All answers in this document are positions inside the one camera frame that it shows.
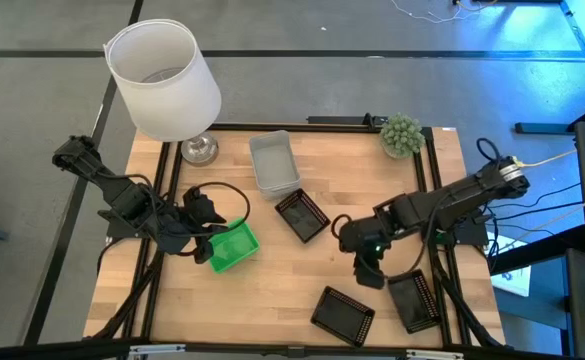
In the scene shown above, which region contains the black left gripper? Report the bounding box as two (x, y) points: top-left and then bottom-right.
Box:
(183, 186), (232, 266)

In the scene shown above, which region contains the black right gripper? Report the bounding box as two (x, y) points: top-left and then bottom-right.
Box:
(337, 215), (399, 291)

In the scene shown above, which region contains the black plastic basket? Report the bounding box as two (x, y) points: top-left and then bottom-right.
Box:
(310, 285), (377, 349)
(273, 187), (333, 245)
(387, 268), (443, 335)

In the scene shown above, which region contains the white shade table lamp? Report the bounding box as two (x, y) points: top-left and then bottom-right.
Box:
(102, 18), (223, 168)

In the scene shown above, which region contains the green artificial succulent plant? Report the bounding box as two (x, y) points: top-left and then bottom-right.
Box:
(379, 112), (427, 161)

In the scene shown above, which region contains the white paper sheet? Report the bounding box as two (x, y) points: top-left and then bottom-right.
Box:
(490, 264), (533, 298)

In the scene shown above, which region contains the black metal beam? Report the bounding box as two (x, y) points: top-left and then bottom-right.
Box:
(488, 224), (585, 276)

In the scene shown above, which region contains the black floor stand bar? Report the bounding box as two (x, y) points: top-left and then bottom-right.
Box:
(514, 96), (585, 136)

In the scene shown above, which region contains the black aluminium table frame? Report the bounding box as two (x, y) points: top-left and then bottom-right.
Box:
(84, 122), (506, 360)

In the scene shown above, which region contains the silver metal bracket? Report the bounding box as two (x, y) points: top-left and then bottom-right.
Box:
(405, 348), (466, 360)
(128, 343), (188, 358)

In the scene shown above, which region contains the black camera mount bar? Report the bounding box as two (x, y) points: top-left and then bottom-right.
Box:
(306, 114), (390, 128)

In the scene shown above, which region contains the black cable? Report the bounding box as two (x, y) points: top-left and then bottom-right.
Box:
(491, 200), (585, 222)

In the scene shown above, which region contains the thick white cable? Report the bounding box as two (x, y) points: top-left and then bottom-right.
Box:
(494, 184), (585, 254)

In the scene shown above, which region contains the pale yellow cable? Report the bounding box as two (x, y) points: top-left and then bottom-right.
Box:
(521, 148), (580, 169)

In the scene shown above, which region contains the thin white cable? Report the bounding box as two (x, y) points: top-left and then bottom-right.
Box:
(388, 0), (499, 24)

